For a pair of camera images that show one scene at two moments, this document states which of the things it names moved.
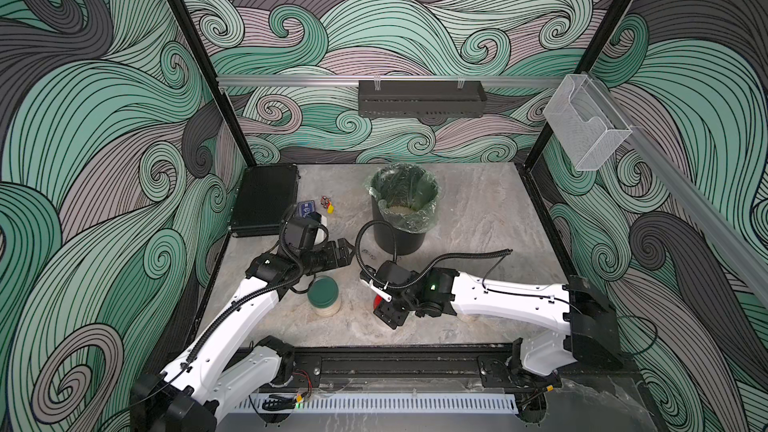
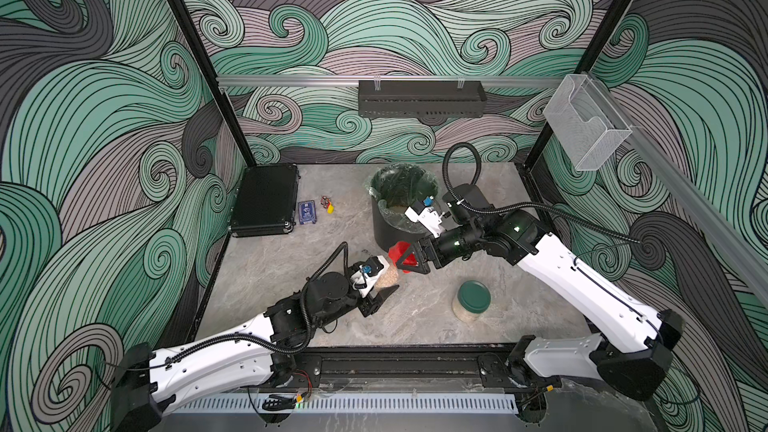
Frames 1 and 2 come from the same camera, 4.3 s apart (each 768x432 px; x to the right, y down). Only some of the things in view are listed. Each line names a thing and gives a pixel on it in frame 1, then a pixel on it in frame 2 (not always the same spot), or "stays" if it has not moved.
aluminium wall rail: [391, 79] stays
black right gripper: [388, 315] to [430, 243]
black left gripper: [342, 257] to [367, 306]
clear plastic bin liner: [407, 196] stays
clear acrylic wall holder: [585, 125] stays
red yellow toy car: [326, 202] stays
